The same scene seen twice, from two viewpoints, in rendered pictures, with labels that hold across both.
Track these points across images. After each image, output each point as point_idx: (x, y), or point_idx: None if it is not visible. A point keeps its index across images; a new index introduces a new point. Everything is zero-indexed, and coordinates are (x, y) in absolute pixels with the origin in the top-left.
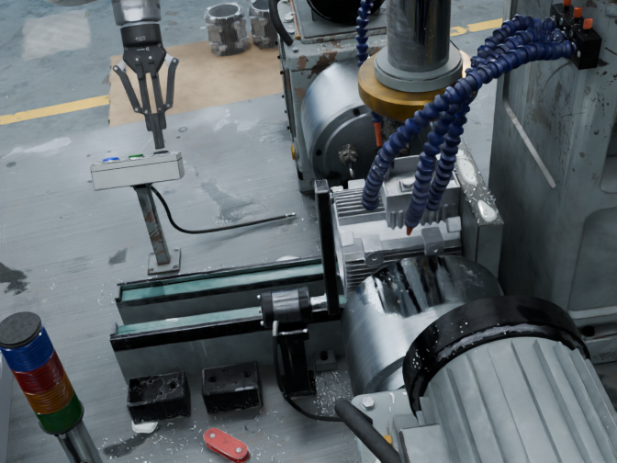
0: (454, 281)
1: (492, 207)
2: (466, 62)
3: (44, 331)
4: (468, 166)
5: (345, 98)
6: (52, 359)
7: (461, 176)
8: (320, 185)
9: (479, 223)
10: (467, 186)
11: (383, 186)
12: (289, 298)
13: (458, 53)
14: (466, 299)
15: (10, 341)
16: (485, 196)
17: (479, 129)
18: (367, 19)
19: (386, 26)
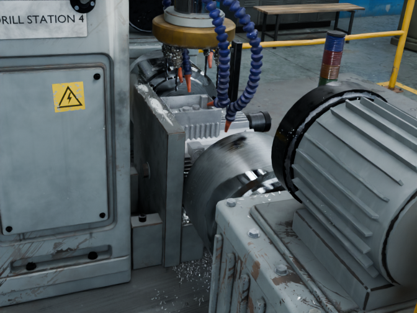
0: (161, 61)
1: (139, 89)
2: (161, 22)
3: (328, 38)
4: (154, 104)
5: (269, 138)
6: (324, 50)
7: (159, 101)
8: (237, 40)
9: (147, 84)
10: (154, 97)
11: (211, 98)
12: (252, 113)
13: (167, 10)
14: (155, 59)
15: (333, 30)
16: (143, 93)
17: None
18: (252, 54)
19: (269, 202)
